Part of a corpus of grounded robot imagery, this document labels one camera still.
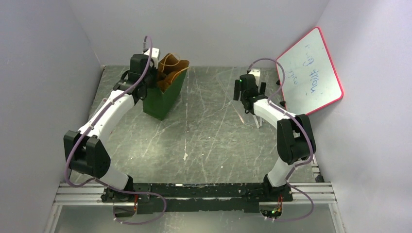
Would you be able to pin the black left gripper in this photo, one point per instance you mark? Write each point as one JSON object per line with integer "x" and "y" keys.
{"x": 154, "y": 70}

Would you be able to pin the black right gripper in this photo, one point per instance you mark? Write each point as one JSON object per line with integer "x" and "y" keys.
{"x": 252, "y": 93}

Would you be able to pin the green paper bag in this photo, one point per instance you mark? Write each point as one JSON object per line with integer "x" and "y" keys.
{"x": 157, "y": 103}

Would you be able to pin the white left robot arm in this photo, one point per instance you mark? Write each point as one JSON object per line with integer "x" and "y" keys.
{"x": 85, "y": 148}

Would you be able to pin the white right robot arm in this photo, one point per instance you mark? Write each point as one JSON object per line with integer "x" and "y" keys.
{"x": 295, "y": 141}

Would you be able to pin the brown fake bread loaf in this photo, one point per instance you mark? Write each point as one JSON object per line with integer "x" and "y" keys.
{"x": 165, "y": 80}

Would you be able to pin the clear packaged tool card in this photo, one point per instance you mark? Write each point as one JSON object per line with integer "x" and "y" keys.
{"x": 101, "y": 104}

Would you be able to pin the red framed whiteboard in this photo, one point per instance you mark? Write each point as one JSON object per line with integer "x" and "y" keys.
{"x": 309, "y": 78}

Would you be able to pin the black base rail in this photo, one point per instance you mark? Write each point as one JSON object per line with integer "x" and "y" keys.
{"x": 194, "y": 197}

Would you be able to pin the aluminium frame rail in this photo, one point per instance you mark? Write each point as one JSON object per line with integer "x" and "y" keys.
{"x": 314, "y": 209}

